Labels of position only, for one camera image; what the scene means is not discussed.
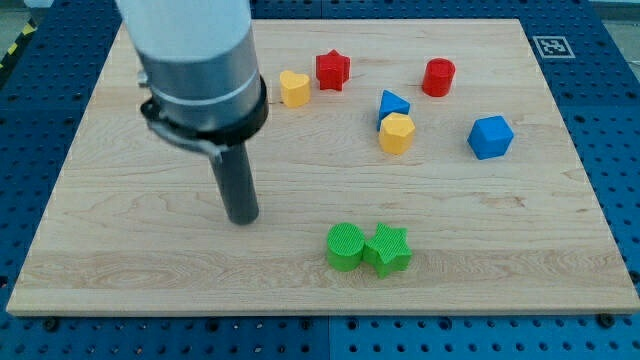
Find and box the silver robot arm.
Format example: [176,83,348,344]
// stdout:
[116,0,268,162]

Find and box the blue cube block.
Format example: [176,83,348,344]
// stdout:
[467,115,514,160]

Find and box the green cylinder block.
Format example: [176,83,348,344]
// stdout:
[326,222,366,272]

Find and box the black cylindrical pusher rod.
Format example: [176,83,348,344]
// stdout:
[210,143,259,225]

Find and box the wooden board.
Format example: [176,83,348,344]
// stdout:
[7,19,639,317]

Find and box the yellow hexagon block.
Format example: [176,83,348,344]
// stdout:
[379,112,416,155]

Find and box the yellow heart block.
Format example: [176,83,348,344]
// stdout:
[280,70,311,108]

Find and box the green star block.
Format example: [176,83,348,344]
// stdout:
[363,223,412,279]

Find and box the blue triangle block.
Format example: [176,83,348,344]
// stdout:
[376,90,411,131]

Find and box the red star block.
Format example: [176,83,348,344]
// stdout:
[315,49,351,91]

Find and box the red cylinder block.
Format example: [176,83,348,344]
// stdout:
[422,58,456,97]

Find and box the white fiducial marker tag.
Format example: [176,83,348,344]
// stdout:
[533,35,575,59]

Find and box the yellow black hazard tape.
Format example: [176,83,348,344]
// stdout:
[1,18,38,75]

